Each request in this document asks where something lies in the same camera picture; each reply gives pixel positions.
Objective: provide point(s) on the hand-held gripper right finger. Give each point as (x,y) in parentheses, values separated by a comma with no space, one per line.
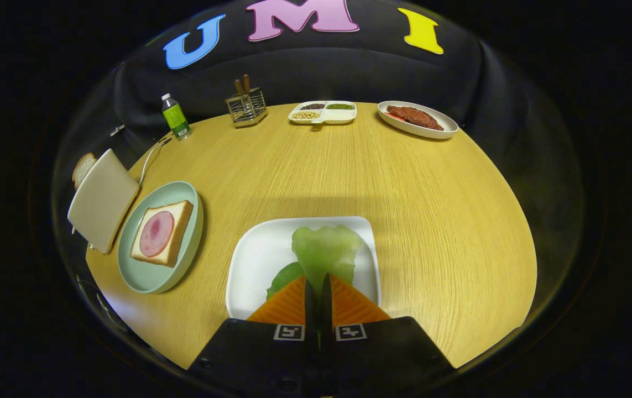
(327,309)

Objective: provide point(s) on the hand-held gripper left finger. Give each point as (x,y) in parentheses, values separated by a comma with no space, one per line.
(311,309)

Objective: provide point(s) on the green lettuce leaf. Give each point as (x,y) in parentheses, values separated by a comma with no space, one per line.
(327,251)

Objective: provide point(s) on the round-topped bread slice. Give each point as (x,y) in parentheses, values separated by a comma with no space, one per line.
(82,170)

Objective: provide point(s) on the white square plate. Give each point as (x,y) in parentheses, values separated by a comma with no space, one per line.
(260,260)

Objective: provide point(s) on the square toast slice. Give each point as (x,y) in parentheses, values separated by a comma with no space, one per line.
(180,221)

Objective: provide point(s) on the pale green round plate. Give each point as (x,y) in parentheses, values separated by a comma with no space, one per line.
(150,279)

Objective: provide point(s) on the pink ham slice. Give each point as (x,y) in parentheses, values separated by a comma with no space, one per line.
(156,234)

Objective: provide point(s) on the white divided dish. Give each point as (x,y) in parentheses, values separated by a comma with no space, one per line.
(340,116)

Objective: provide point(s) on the yellow soybeans pile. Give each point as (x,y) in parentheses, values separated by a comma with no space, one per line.
(306,115)

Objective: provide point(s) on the white oval plate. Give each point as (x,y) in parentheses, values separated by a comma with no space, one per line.
(404,127)

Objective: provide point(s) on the red beans pile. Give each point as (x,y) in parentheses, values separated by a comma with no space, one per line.
(312,106)

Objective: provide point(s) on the green beans pile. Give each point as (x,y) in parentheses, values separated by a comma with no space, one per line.
(340,106)

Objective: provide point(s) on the brown meat piece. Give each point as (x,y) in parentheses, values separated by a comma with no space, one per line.
(415,117)

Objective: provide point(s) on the green label plastic bottle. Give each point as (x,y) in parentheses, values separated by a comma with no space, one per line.
(176,119)

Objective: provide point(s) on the white toaster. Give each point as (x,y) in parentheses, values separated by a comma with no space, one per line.
(103,202)

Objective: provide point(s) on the black backdrop cloth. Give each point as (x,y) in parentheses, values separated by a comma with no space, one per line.
(371,72)

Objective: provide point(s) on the white backdrop clip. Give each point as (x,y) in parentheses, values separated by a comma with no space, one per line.
(117,130)

